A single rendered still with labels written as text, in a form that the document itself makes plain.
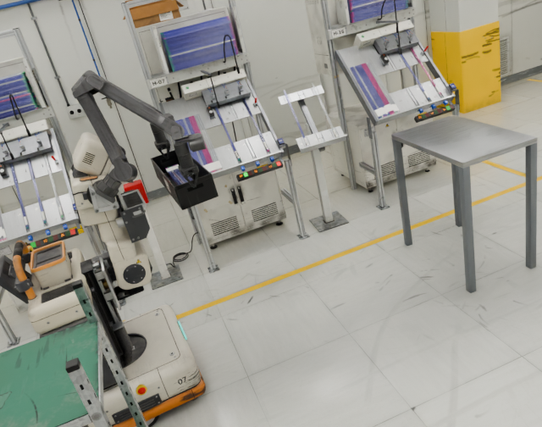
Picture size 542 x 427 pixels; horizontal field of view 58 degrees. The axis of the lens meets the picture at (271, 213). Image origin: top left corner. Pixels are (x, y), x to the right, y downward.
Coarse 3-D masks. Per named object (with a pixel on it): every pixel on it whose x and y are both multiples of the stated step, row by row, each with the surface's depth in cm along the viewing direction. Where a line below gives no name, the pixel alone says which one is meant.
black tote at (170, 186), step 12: (156, 168) 250; (204, 168) 223; (168, 180) 221; (192, 180) 212; (204, 180) 214; (180, 192) 211; (192, 192) 213; (204, 192) 215; (216, 192) 218; (180, 204) 213; (192, 204) 215
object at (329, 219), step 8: (312, 152) 369; (320, 152) 370; (312, 160) 375; (320, 160) 372; (320, 168) 375; (320, 176) 377; (320, 184) 380; (320, 192) 382; (320, 200) 389; (328, 200) 386; (328, 208) 389; (320, 216) 407; (328, 216) 392; (336, 216) 400; (312, 224) 398; (320, 224) 394; (328, 224) 391; (336, 224) 388; (344, 224) 387
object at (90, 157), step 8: (80, 136) 221; (88, 136) 213; (96, 136) 221; (80, 144) 212; (88, 144) 208; (96, 144) 210; (80, 152) 209; (88, 152) 210; (96, 152) 210; (104, 152) 211; (80, 160) 209; (88, 160) 210; (96, 160) 211; (104, 160) 212; (80, 168) 210; (88, 168) 211; (96, 168) 212; (104, 168) 214
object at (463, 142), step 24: (456, 120) 305; (408, 144) 292; (432, 144) 278; (456, 144) 270; (480, 144) 263; (504, 144) 256; (528, 144) 255; (456, 168) 328; (528, 168) 262; (456, 192) 335; (528, 192) 268; (408, 216) 330; (456, 216) 344; (528, 216) 274; (408, 240) 337; (528, 240) 281; (528, 264) 287
